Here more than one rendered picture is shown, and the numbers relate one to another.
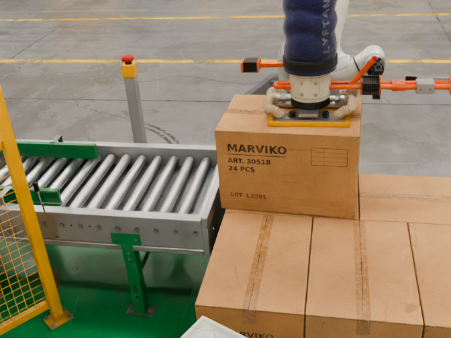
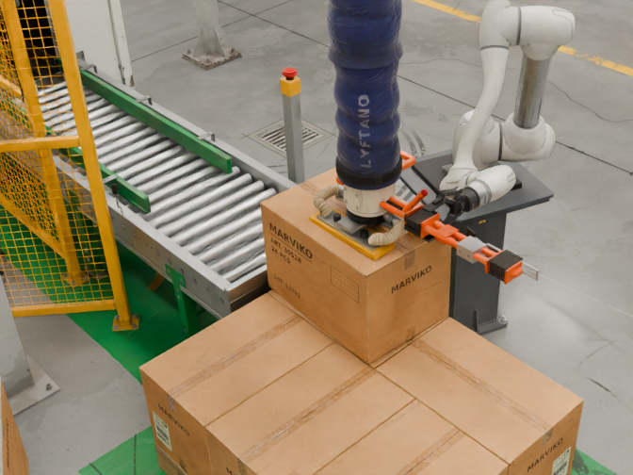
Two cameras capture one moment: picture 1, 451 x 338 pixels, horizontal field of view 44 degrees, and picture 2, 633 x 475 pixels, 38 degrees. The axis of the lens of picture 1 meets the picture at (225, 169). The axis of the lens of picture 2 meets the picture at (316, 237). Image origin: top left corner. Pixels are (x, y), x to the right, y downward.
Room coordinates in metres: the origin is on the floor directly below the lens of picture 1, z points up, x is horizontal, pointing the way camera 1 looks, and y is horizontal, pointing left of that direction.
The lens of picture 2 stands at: (-0.02, -1.86, 2.84)
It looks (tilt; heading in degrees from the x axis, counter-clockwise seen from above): 36 degrees down; 37
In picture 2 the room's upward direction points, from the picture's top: 3 degrees counter-clockwise
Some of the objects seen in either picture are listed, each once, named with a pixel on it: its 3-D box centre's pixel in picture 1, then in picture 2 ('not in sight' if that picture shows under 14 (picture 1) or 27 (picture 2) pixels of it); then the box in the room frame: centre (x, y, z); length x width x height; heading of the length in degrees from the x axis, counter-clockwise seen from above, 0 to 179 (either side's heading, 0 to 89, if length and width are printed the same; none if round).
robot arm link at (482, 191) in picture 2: (374, 65); (475, 194); (2.39, -0.71, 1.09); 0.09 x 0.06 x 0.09; 78
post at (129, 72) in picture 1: (141, 145); (296, 173); (2.92, 0.49, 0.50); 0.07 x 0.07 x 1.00; 78
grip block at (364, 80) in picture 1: (370, 84); (421, 221); (2.16, -0.63, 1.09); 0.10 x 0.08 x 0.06; 166
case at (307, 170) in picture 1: (291, 153); (354, 259); (2.24, -0.31, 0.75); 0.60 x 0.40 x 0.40; 74
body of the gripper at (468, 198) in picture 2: (375, 70); (461, 204); (2.32, -0.69, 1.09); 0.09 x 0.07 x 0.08; 168
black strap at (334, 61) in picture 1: (310, 58); (369, 163); (2.23, -0.38, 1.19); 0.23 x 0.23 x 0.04
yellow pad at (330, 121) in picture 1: (309, 117); (350, 228); (2.13, -0.37, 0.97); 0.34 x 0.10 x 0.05; 76
